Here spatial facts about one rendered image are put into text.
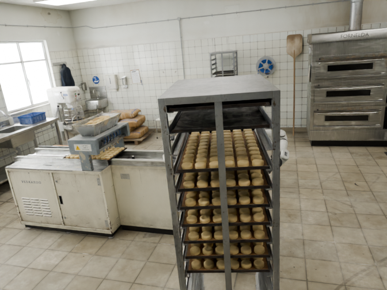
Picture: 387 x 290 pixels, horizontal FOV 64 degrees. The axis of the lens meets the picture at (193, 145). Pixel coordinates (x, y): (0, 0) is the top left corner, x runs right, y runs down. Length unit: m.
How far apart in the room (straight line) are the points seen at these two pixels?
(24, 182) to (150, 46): 4.53
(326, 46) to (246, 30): 1.81
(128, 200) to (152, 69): 4.50
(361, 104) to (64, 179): 4.89
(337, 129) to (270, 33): 2.36
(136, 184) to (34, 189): 1.22
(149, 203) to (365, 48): 4.34
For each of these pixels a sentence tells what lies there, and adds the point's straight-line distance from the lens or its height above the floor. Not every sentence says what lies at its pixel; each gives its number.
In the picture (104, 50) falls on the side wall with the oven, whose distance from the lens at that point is 8.08.
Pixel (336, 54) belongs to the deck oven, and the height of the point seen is 1.65.
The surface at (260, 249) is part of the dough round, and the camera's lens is 1.60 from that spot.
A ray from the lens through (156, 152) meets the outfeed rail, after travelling 3.56.
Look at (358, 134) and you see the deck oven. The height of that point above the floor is 0.24.
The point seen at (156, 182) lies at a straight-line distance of 3.35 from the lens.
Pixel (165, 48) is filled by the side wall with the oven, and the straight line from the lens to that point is 7.40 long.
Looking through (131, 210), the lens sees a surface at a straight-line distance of 3.67.
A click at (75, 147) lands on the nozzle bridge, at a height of 1.10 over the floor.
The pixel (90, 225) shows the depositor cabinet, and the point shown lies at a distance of 3.82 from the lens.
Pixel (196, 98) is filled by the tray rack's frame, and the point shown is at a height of 1.81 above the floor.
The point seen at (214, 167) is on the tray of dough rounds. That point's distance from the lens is 1.36.
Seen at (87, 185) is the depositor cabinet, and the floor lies 0.67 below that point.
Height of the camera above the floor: 2.01
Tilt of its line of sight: 18 degrees down
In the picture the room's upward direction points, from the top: 5 degrees counter-clockwise
